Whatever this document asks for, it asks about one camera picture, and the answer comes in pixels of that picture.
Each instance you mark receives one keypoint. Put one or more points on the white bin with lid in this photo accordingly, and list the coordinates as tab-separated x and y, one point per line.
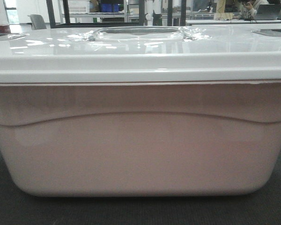
141	111

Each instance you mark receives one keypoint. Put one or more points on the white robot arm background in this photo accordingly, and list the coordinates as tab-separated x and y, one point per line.
149	12

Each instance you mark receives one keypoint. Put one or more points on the white work table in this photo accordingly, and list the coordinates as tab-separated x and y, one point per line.
233	21

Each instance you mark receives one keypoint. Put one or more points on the seated person in hoodie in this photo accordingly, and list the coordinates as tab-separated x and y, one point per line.
249	8

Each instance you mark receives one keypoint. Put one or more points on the grey laptop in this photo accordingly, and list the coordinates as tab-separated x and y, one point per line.
268	12

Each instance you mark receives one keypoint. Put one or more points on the white crate on far shelf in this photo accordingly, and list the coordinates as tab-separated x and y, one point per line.
78	6

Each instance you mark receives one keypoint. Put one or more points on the blue bin on far shelf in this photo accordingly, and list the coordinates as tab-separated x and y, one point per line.
109	8

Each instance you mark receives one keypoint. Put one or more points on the black frame post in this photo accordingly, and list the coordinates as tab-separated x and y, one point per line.
51	16

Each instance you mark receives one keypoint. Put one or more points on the grey office chair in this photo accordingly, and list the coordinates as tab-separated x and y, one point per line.
37	22

